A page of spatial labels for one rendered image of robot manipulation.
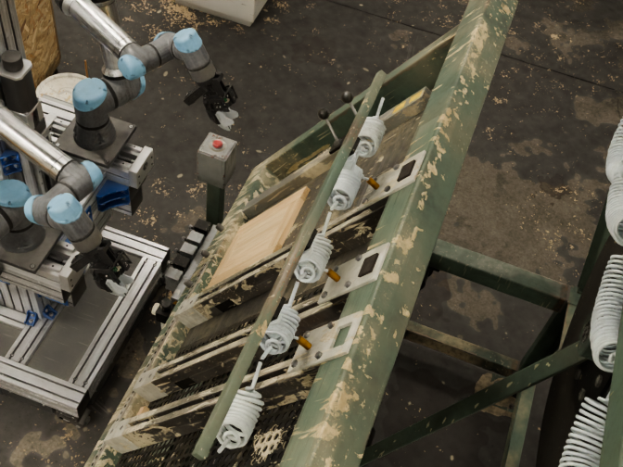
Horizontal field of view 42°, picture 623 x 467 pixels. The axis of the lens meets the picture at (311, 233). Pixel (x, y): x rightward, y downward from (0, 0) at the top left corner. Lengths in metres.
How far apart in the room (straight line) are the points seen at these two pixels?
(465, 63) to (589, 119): 3.12
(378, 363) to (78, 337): 2.16
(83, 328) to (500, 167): 2.43
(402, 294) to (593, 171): 3.34
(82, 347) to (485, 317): 1.87
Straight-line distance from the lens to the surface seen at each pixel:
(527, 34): 5.66
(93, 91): 2.93
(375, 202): 1.94
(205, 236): 3.18
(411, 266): 1.70
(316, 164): 2.70
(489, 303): 4.11
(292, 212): 2.62
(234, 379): 1.47
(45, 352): 3.55
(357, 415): 1.51
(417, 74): 2.64
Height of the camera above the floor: 3.27
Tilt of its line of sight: 52 degrees down
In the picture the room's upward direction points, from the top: 11 degrees clockwise
